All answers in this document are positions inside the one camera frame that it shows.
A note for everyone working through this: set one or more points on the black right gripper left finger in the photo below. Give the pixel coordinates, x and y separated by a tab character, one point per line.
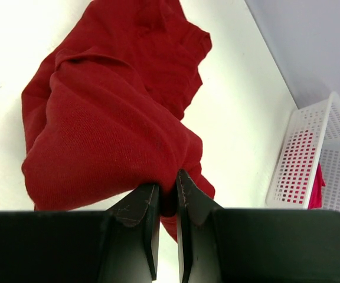
119	244

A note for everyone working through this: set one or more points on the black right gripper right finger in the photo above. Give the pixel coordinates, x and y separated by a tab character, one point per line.
217	244

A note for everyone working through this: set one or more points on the dark red t shirt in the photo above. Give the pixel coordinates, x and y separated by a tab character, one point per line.
103	113

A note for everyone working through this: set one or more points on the red t shirt in basket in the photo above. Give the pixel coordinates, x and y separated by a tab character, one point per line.
315	201

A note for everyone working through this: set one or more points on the white plastic basket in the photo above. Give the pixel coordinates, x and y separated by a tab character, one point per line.
312	141

